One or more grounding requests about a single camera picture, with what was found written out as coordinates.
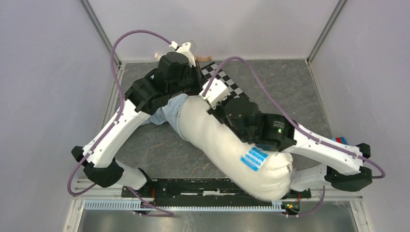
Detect light blue pillowcase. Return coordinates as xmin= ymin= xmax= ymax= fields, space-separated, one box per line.
xmin=141 ymin=94 xmax=188 ymax=140

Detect white pillow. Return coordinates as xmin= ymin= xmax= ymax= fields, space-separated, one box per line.
xmin=178 ymin=96 xmax=293 ymax=201

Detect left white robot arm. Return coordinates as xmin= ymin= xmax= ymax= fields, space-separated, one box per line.
xmin=71 ymin=51 xmax=206 ymax=197

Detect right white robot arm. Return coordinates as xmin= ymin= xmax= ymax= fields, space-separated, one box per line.
xmin=207 ymin=97 xmax=373 ymax=197

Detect blue white pillow label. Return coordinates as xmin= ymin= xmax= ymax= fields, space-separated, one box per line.
xmin=240 ymin=147 xmax=268 ymax=172

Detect black white checkerboard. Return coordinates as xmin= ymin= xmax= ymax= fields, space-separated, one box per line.
xmin=201 ymin=62 xmax=249 ymax=99

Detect wooden toy pieces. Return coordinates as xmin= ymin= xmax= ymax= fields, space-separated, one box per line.
xmin=195 ymin=56 xmax=212 ymax=62

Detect red blue green blocks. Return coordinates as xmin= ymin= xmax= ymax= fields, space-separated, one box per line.
xmin=331 ymin=137 xmax=348 ymax=145

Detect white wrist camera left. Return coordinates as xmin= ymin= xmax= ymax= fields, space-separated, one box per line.
xmin=169 ymin=41 xmax=196 ymax=67

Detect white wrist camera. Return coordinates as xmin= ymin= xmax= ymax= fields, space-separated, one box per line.
xmin=198 ymin=79 xmax=230 ymax=109
xmin=169 ymin=41 xmax=196 ymax=67

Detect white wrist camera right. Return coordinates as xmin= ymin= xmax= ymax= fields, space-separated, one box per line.
xmin=198 ymin=79 xmax=230 ymax=109

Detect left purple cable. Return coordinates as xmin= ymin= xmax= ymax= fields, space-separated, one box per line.
xmin=66 ymin=29 xmax=175 ymax=218

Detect purple cable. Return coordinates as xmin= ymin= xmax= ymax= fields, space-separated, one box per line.
xmin=66 ymin=29 xmax=175 ymax=218
xmin=201 ymin=57 xmax=386 ymax=218

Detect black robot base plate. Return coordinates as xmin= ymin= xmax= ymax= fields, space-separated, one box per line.
xmin=121 ymin=177 xmax=312 ymax=207

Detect aluminium rail frame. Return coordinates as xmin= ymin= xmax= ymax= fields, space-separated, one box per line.
xmin=73 ymin=179 xmax=123 ymax=200

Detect white slotted cable duct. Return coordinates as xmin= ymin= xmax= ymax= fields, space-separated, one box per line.
xmin=84 ymin=199 xmax=296 ymax=213

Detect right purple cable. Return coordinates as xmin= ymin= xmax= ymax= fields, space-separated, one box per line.
xmin=201 ymin=57 xmax=386 ymax=218

